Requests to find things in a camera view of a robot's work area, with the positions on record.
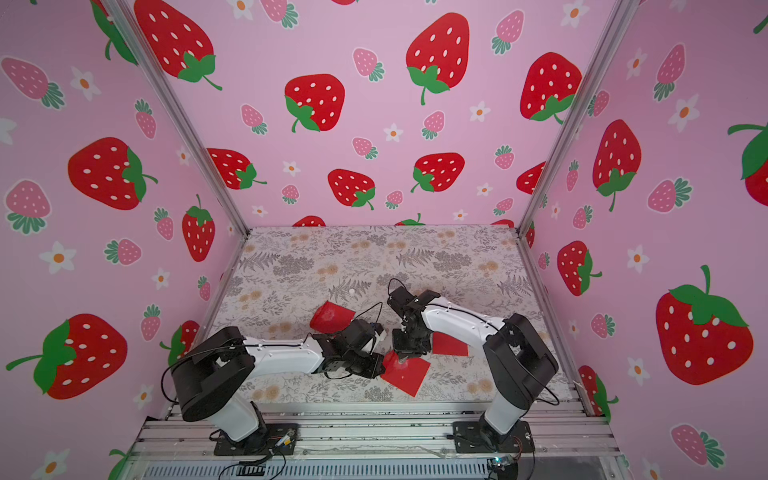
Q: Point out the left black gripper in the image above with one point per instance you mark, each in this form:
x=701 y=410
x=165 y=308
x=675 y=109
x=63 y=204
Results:
x=374 y=372

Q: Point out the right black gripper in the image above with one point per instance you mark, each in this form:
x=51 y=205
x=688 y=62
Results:
x=410 y=342

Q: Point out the red envelope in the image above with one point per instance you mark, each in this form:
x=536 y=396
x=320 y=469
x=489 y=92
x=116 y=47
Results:
x=446 y=345
x=405 y=375
x=331 y=318

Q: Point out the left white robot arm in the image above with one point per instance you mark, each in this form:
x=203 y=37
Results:
x=207 y=380

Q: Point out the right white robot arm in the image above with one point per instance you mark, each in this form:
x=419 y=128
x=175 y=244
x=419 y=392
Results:
x=520 y=363

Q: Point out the floral patterned table mat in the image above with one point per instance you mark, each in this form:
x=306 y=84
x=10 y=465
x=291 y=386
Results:
x=285 y=274

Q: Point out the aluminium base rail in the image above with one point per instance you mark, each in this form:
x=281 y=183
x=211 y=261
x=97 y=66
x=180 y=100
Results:
x=419 y=440

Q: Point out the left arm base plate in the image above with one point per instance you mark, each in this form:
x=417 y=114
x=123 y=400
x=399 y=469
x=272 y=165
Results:
x=258 y=441

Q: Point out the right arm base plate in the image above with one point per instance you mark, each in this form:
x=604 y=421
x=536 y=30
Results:
x=478 y=437

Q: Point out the right aluminium frame post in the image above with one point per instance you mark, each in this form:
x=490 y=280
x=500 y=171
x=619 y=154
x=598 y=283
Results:
x=611 y=38

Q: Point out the aluminium frame post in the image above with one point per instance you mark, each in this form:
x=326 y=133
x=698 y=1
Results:
x=125 y=22
x=611 y=38

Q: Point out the left aluminium frame post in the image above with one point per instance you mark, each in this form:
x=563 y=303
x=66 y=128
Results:
x=125 y=22

